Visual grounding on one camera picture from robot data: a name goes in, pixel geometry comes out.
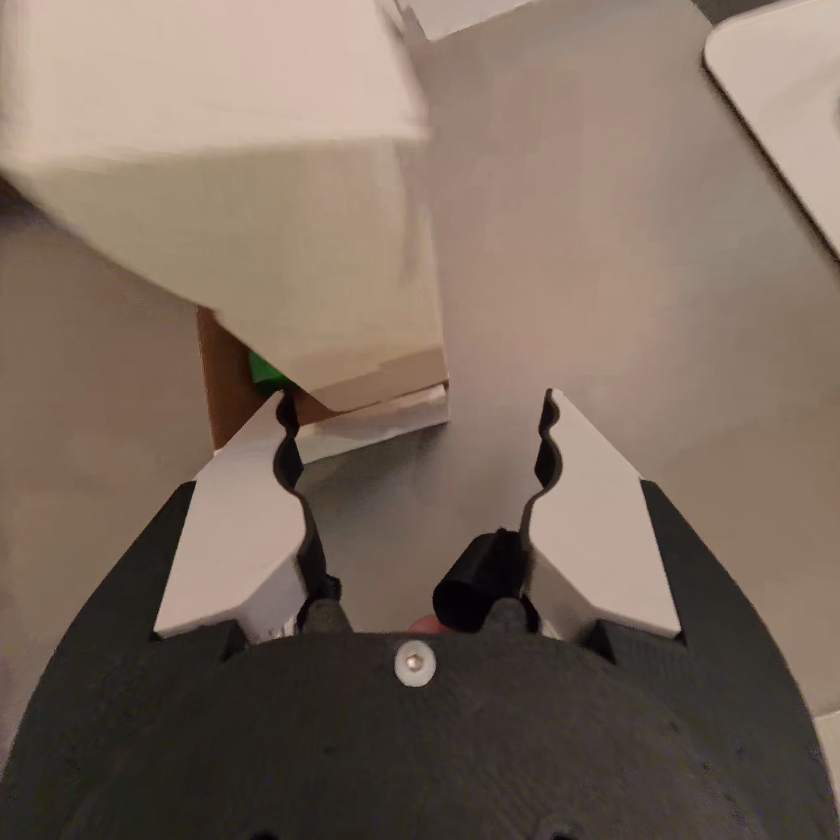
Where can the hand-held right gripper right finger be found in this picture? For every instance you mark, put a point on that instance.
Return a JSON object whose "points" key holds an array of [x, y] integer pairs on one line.
{"points": [[604, 538]]}

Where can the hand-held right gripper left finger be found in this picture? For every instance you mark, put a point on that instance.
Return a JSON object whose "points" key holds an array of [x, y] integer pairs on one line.
{"points": [[229, 538]]}

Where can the green cube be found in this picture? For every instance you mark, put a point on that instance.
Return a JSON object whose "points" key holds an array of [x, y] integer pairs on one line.
{"points": [[266, 374]]}

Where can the white cardboard box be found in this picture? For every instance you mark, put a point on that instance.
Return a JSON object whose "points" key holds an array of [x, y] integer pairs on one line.
{"points": [[229, 197]]}

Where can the person's right hand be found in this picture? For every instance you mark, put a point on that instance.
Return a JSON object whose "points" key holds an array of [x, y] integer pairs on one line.
{"points": [[430, 625]]}

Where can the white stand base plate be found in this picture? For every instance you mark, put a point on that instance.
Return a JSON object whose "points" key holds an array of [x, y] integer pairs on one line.
{"points": [[781, 98]]}

